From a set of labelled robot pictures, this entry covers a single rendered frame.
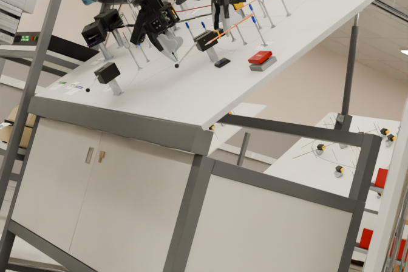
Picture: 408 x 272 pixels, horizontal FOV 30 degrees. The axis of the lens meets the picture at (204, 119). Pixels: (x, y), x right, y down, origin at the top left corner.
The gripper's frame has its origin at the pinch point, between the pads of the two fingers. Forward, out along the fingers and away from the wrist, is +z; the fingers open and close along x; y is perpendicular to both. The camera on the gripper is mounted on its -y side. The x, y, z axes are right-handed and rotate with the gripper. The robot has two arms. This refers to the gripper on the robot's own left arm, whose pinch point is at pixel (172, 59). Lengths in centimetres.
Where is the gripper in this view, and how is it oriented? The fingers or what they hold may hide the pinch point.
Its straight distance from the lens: 225.4
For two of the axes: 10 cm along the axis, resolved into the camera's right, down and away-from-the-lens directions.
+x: 4.6, -3.1, 8.3
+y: 7.2, -4.2, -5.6
